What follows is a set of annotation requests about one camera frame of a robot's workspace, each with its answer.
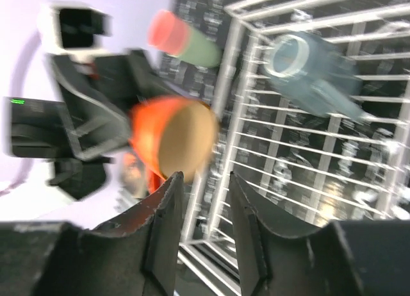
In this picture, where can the orange ceramic mug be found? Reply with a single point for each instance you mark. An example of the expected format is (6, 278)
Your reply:
(174, 134)

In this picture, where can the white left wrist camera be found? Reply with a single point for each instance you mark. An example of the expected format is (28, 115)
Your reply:
(68, 27)

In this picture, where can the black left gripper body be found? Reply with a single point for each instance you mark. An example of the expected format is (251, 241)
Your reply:
(97, 100)

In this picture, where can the white wire dish rack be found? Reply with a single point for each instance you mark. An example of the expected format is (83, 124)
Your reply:
(315, 169)

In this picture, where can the grey faceted mug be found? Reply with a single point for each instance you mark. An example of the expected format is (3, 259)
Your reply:
(314, 75)

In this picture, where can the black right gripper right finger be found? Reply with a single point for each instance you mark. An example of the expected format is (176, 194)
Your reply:
(279, 254)

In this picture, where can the green plastic cup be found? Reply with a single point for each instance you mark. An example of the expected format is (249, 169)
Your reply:
(200, 51)

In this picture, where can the pink plastic cup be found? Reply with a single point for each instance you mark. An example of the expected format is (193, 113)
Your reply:
(168, 33)

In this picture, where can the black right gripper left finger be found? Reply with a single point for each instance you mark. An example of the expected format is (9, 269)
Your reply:
(134, 253)

